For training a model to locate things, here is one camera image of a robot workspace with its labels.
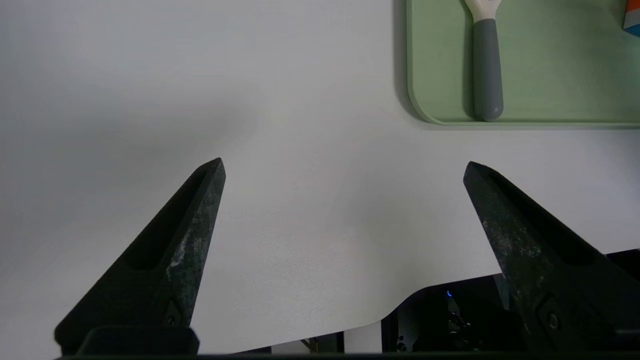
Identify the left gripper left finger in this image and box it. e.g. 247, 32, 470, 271
54, 157, 227, 357

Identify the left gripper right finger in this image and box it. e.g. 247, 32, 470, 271
462, 161, 640, 351

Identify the white peeler grey handle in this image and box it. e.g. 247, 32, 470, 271
464, 0, 505, 123

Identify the light green plastic tray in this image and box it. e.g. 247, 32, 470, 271
406, 0, 640, 128

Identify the multicoloured puzzle cube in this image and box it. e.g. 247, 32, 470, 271
622, 0, 640, 37

